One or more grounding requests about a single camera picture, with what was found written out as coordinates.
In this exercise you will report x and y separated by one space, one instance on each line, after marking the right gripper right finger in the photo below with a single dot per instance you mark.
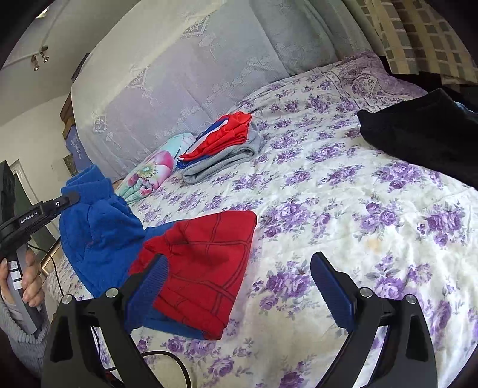
407 357

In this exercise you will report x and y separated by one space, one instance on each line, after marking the framed picture leaning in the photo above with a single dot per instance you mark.
51 258

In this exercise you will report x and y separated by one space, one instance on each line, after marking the folded floral blanket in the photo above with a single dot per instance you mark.
155 169

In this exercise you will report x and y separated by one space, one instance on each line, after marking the black garment on bed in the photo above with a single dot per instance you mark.
435 129

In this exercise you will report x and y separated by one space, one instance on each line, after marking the grey knitted left sleeve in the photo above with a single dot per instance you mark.
28 348

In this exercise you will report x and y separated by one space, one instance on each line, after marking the left hand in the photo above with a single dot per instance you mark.
31 282

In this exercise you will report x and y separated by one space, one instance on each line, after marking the folded red blue garment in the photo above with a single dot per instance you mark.
230 129

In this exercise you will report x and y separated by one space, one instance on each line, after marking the window with white frame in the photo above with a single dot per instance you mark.
25 199

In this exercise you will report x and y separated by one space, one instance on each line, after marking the purple floral bedspread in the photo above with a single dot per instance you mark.
316 185

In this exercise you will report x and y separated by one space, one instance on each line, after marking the blue and red pants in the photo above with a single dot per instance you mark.
207 257

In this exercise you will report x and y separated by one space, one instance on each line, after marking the checkered beige curtain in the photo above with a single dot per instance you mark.
414 38

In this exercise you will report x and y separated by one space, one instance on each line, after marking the white lace covered headboard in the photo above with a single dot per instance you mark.
170 67

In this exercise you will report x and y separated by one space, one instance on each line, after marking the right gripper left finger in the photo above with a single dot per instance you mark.
71 358

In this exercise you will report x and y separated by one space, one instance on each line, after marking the folded grey garment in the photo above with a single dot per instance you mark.
228 157

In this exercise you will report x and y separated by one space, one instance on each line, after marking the blue patterned bedding stack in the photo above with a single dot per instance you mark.
77 160

